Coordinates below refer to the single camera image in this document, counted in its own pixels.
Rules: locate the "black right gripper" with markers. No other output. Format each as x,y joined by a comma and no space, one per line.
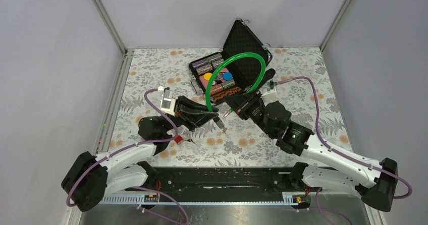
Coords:
242,103

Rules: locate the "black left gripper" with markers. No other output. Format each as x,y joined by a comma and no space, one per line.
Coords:
182,111

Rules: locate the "red cable lock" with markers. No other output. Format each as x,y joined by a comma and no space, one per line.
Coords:
179,140

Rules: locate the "green cable lock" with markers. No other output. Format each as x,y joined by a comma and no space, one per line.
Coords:
229,61

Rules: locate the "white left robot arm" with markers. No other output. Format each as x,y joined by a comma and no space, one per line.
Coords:
92,177

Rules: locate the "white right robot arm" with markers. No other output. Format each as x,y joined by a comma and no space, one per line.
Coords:
369,179

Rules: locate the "blue round chip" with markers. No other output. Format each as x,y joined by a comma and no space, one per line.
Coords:
227,76

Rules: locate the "yellow round chip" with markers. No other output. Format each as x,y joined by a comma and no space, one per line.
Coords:
207,76

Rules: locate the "black marker orange cap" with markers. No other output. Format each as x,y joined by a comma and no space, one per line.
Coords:
269,74

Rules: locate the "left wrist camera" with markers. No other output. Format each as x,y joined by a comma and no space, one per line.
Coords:
167,103

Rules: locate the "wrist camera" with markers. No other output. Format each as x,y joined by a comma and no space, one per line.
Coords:
167,103
271,94

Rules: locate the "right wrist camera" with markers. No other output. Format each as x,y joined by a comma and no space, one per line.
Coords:
271,94

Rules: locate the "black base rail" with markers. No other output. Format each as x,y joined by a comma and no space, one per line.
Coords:
216,186

